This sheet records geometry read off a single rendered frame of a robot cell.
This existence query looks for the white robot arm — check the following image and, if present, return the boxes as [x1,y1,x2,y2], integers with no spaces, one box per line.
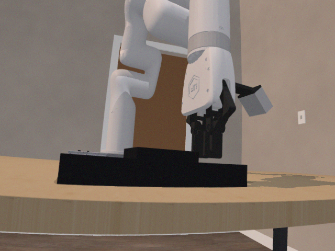
[101,0,273,154]

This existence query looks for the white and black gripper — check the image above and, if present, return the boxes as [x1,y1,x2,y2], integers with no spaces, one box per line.
[182,47,236,158]

